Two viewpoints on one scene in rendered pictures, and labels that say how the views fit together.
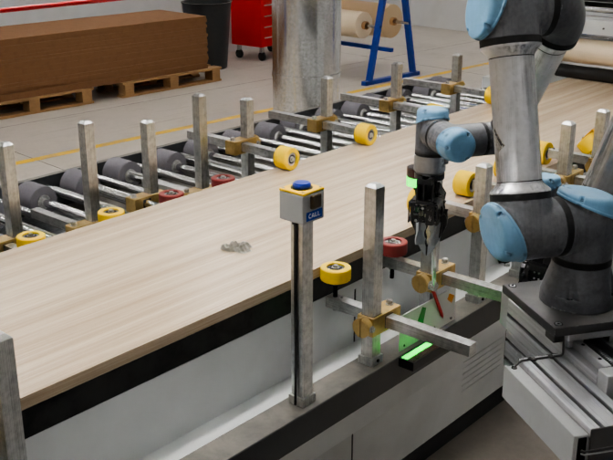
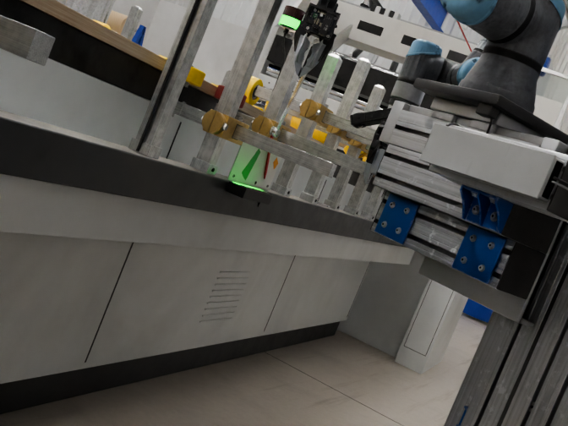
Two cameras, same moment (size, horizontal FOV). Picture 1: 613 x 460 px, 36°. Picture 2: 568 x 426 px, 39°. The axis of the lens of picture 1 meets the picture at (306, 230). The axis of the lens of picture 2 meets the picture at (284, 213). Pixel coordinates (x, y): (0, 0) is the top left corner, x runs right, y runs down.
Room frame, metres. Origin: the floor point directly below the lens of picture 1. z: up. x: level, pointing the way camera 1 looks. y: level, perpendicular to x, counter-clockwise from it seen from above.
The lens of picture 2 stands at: (0.38, 0.29, 0.79)
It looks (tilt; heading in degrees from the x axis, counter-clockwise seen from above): 4 degrees down; 339
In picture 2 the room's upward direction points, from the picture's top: 22 degrees clockwise
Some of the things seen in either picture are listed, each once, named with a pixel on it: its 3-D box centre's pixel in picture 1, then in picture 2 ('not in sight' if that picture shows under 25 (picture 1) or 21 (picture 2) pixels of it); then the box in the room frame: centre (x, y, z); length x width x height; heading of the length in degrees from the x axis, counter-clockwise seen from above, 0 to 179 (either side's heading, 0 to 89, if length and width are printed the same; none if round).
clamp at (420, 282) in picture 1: (432, 277); (270, 130); (2.33, -0.34, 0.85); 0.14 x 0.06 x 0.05; 139
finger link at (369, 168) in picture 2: not in sight; (378, 167); (2.13, -0.56, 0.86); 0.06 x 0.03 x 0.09; 49
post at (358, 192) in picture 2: (596, 178); (370, 163); (3.06, -0.98, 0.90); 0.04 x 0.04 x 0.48; 49
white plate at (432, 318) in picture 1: (428, 318); (257, 166); (2.27, -0.32, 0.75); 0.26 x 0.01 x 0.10; 139
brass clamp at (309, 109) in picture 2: (484, 218); (315, 112); (2.51, -0.50, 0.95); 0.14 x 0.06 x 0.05; 139
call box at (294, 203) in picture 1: (301, 203); not in sight; (1.92, 0.01, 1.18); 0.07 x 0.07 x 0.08; 49
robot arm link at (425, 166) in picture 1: (431, 163); not in sight; (2.13, -0.29, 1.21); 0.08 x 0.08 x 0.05
